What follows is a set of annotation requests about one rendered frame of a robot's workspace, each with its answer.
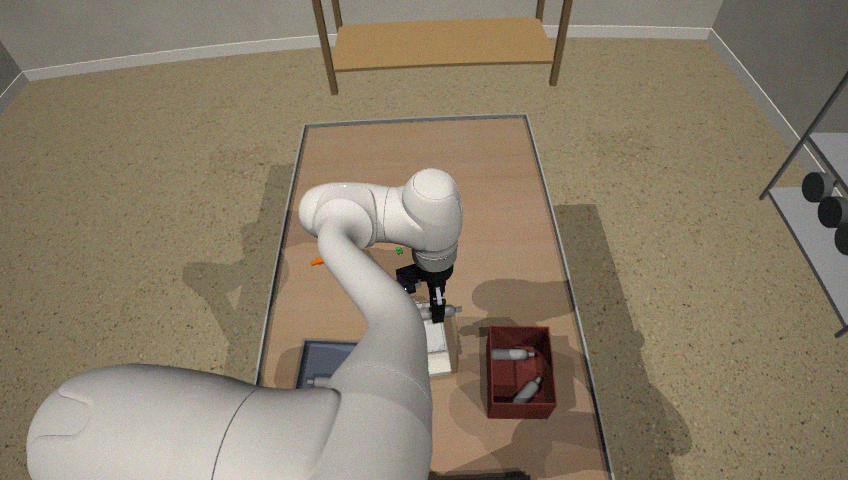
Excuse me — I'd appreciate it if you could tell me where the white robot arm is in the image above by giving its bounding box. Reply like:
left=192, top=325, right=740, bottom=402
left=26, top=169, right=463, bottom=480

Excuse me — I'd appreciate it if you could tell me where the red open box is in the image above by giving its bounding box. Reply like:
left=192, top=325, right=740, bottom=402
left=486, top=326, right=557, bottom=419

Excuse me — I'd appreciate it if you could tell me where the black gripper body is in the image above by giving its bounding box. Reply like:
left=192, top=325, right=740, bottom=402
left=417, top=265, right=453, bottom=293

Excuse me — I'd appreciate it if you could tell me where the dark table edge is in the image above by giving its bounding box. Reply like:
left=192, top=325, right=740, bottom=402
left=254, top=113, right=615, bottom=480

